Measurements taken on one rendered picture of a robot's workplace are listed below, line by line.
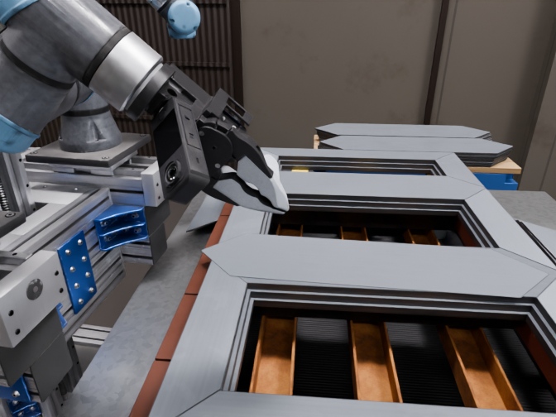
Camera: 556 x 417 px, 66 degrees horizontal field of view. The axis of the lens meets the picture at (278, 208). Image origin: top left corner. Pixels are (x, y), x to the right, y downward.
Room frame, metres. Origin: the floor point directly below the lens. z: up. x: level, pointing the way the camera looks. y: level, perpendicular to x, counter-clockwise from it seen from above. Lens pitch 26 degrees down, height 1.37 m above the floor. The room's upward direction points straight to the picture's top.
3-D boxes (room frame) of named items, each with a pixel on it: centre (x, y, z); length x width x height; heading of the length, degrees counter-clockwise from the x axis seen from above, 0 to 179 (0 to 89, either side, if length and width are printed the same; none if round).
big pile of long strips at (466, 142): (1.77, -0.56, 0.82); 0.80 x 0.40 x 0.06; 85
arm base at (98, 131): (1.07, 0.49, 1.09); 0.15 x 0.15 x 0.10
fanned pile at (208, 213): (1.36, 0.21, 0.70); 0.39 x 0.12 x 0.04; 175
